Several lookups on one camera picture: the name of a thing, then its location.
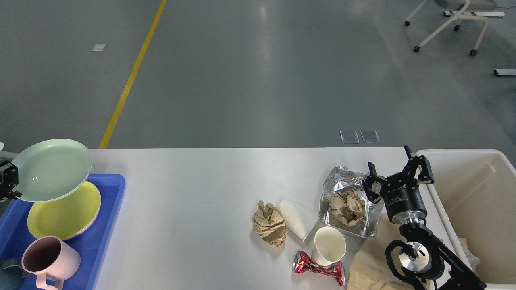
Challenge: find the white table leg bar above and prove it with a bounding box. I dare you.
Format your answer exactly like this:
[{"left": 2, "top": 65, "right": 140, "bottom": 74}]
[{"left": 493, "top": 68, "right": 516, "bottom": 77}]

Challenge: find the yellow plate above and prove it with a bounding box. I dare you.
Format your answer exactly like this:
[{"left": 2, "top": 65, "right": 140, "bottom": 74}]
[{"left": 27, "top": 181, "right": 102, "bottom": 240}]

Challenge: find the blue plastic tray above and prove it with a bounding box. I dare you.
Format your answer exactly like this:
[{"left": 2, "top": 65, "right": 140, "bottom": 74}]
[{"left": 0, "top": 173, "right": 126, "bottom": 290}]

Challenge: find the white crushed paper cup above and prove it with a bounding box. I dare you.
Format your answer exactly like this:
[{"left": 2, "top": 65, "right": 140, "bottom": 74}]
[{"left": 278, "top": 199, "right": 318, "bottom": 241}]

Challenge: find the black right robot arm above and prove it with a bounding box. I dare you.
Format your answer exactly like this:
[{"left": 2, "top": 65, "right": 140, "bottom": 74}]
[{"left": 362, "top": 145, "right": 487, "bottom": 290}]

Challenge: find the crumpled brown paper ball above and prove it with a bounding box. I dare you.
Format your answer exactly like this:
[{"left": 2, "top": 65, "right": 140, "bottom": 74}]
[{"left": 252, "top": 200, "right": 288, "bottom": 247}]

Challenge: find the brown paper bag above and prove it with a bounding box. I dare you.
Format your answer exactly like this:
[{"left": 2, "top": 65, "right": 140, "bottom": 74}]
[{"left": 347, "top": 213, "right": 413, "bottom": 290}]

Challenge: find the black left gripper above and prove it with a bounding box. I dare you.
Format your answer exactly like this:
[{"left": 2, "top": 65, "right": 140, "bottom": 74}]
[{"left": 0, "top": 160, "right": 22, "bottom": 202}]

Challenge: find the white rolling chair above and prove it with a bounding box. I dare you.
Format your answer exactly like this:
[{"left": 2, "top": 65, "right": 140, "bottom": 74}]
[{"left": 413, "top": 0, "right": 497, "bottom": 56}]

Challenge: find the clear plastic wrap in bin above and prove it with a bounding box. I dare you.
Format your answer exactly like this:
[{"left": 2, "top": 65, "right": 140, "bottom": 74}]
[{"left": 459, "top": 238, "right": 481, "bottom": 272}]

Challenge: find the crushed red can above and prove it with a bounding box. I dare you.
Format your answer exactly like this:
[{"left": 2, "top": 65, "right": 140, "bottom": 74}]
[{"left": 292, "top": 250, "right": 346, "bottom": 288}]

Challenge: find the silver foil container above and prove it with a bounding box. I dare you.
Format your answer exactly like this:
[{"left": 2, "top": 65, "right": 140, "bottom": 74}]
[{"left": 319, "top": 166, "right": 383, "bottom": 238}]

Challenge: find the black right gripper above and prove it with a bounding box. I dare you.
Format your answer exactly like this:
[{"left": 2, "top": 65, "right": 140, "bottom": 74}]
[{"left": 362, "top": 145, "right": 435, "bottom": 224}]

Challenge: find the mint green plate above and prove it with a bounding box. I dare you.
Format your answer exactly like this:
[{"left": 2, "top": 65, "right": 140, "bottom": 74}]
[{"left": 13, "top": 139, "right": 93, "bottom": 202}]

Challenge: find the pink ribbed mug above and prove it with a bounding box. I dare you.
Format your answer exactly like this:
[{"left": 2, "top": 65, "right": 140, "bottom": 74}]
[{"left": 21, "top": 235, "right": 81, "bottom": 290}]

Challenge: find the dark teal mug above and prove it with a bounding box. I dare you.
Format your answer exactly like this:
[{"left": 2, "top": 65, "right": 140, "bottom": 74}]
[{"left": 0, "top": 259, "right": 30, "bottom": 290}]

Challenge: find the brown paper in foil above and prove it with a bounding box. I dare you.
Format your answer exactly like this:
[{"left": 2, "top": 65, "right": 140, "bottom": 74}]
[{"left": 329, "top": 189, "right": 367, "bottom": 226}]

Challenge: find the beige plastic bin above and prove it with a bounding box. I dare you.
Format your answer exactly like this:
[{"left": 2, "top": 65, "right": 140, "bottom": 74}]
[{"left": 417, "top": 149, "right": 516, "bottom": 290}]

